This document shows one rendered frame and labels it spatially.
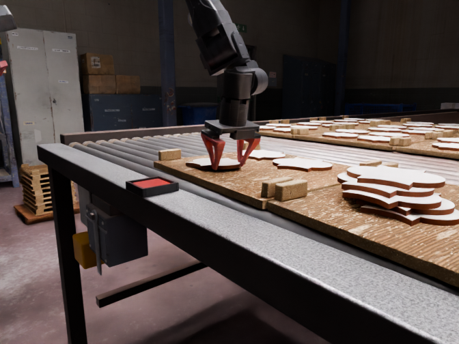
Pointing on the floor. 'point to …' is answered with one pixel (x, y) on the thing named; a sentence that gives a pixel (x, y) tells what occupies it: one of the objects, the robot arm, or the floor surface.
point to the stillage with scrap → (378, 107)
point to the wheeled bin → (198, 112)
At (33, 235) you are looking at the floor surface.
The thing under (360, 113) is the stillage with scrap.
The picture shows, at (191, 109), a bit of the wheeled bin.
